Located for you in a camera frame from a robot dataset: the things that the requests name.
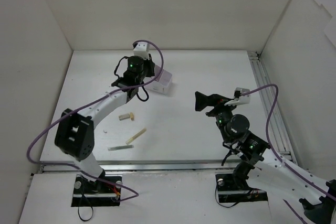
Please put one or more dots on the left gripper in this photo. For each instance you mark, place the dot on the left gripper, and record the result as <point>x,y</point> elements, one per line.
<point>150,66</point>

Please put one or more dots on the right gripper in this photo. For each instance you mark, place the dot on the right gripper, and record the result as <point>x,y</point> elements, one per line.
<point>214,104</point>

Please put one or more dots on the yellow highlighter pen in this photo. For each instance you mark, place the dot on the yellow highlighter pen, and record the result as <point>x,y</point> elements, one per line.
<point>138,134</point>

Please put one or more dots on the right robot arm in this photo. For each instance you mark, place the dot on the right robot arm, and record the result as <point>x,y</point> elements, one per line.
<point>260,162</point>

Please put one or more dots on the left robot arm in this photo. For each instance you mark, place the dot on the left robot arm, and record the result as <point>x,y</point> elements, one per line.
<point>76,133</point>

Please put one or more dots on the white three-compartment organizer box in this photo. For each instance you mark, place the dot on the white three-compartment organizer box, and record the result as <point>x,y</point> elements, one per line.
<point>162,83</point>

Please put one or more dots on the yellow eraser with sleeve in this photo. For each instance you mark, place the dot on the yellow eraser with sleeve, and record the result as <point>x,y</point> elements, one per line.
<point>126,116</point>

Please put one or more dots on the green highlighter pen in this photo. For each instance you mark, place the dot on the green highlighter pen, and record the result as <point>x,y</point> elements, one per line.
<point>123,147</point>

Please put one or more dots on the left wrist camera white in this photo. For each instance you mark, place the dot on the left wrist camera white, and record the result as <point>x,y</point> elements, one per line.
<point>141,49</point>

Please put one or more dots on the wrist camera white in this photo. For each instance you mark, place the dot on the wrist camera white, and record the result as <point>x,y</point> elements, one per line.
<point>141,49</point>
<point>240,97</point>

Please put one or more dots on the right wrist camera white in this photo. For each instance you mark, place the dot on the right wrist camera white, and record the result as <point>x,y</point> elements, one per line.
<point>240,97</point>

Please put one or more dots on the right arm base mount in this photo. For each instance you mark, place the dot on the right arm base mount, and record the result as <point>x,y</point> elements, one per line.
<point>228,194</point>

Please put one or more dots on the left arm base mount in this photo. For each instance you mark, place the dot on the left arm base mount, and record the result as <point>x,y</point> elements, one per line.
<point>94,194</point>

